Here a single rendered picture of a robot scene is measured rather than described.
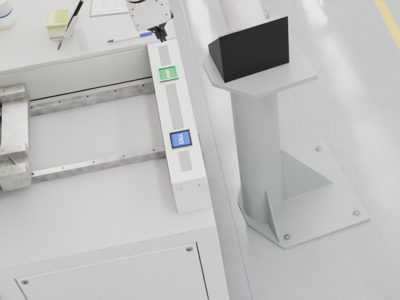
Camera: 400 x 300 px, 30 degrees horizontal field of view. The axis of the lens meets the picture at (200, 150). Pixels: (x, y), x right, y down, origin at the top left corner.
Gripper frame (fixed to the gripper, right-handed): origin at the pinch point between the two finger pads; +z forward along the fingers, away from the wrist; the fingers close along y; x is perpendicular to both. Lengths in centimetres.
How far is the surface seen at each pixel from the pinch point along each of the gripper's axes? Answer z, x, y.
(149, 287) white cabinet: 49, -46, -28
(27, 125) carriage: 14, -1, -48
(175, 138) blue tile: 14.5, -25.5, -4.6
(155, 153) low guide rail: 24.8, -19.0, -13.9
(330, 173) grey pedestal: 119, 24, 32
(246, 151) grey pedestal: 71, 9, 7
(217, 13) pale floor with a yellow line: 115, 139, 6
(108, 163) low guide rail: 22.4, -19.0, -27.2
